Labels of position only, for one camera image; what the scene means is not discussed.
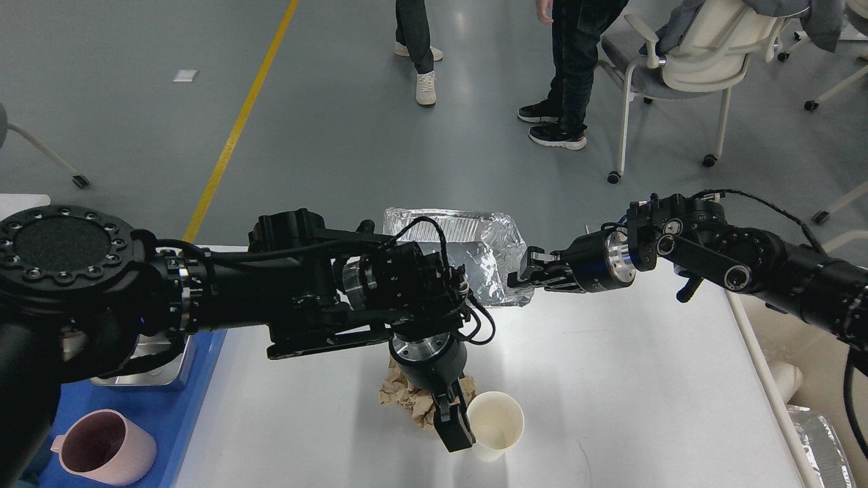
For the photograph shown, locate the white grey office chair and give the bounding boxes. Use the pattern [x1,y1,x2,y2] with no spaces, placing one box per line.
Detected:
[598,1,844,184]

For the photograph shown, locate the cream plastic bin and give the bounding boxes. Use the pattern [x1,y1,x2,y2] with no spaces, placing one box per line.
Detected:
[726,293,866,487]

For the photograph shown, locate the blue plastic tray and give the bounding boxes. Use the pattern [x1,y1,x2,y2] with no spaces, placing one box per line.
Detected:
[50,331,226,487]

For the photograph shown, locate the white chair legs right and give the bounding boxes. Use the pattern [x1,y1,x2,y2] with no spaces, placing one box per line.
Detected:
[776,0,868,226]

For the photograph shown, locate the white paper cup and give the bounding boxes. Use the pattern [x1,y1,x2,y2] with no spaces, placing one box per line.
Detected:
[467,391,525,462]

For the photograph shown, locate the brown paper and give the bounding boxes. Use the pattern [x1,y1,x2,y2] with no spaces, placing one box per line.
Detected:
[378,358,436,430]

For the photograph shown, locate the person with white sneakers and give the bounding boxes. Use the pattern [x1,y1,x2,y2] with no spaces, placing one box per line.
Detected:
[395,1,443,107]

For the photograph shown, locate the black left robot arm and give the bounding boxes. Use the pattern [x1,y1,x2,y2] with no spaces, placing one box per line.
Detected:
[1,205,487,487]

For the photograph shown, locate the clear floor plate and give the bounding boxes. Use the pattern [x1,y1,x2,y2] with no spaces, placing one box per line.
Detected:
[584,222,621,235]

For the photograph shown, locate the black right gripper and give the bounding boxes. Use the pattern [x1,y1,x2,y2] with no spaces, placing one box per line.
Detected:
[507,228,637,293]

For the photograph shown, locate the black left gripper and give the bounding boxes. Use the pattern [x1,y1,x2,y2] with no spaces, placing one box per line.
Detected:
[389,333,477,452]

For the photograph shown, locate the person with black sneakers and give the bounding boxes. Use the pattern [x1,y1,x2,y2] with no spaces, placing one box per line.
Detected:
[517,1,627,150]

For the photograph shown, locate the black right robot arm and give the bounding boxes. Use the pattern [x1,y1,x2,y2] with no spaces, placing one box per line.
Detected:
[507,189,867,451]

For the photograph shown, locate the pink plastic mug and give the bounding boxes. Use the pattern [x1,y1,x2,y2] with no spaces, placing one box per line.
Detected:
[50,409,157,486]

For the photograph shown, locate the aluminium foil tray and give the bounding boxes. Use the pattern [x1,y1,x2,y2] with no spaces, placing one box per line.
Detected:
[382,207,534,308]

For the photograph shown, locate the square stainless steel tray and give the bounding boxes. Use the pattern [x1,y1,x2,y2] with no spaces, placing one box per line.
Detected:
[90,335,197,392]

